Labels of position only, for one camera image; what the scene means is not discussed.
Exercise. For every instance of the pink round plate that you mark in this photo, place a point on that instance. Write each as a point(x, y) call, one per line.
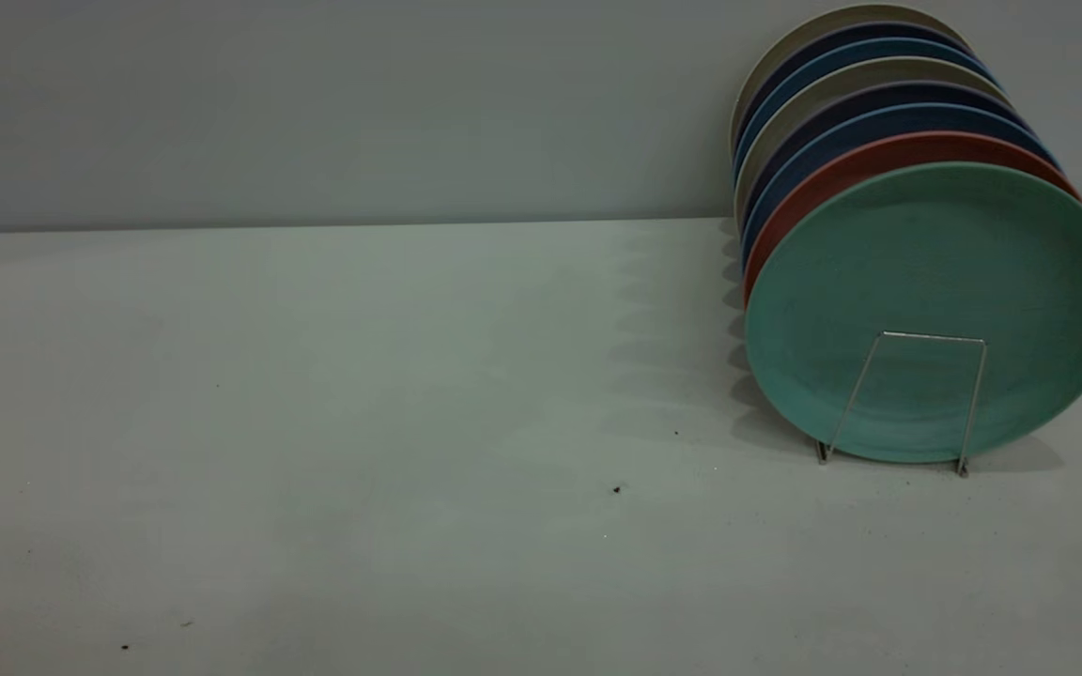
point(879, 150)

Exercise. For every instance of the blue round plate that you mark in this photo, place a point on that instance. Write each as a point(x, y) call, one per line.
point(879, 120)
point(879, 49)

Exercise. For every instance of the beige round plate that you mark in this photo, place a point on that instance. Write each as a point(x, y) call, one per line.
point(879, 73)
point(842, 13)

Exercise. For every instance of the dark purple round plate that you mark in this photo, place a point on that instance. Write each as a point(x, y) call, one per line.
point(898, 94)
point(879, 31)

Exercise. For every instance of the green round plate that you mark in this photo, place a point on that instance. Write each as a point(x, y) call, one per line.
point(935, 263)

